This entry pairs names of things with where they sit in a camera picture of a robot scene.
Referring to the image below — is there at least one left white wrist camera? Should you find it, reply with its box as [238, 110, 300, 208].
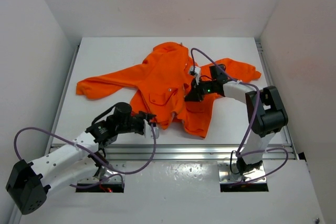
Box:
[143, 120, 160, 140]

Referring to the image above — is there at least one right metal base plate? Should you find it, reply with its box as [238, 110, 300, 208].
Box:
[217, 161, 267, 184]

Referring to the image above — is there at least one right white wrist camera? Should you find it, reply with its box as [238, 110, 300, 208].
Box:
[188, 66, 201, 84]

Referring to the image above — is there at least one orange zip jacket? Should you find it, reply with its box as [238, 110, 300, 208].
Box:
[76, 41, 262, 139]

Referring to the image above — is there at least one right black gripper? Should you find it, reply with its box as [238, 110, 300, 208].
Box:
[185, 77, 216, 103]

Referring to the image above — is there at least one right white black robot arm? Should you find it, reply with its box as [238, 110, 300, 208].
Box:
[185, 64, 288, 175]

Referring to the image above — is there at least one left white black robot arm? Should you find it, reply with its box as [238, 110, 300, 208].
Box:
[6, 102, 159, 215]

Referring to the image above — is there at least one right black thin cable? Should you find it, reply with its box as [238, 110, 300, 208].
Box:
[229, 150, 241, 174]

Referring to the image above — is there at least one white front cover panel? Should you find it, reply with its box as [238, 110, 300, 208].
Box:
[20, 161, 324, 223]

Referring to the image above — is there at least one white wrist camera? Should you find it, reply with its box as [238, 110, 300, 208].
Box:
[188, 66, 201, 84]
[143, 120, 160, 140]

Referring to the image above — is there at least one aluminium extrusion rail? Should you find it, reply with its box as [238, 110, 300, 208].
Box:
[47, 144, 297, 161]

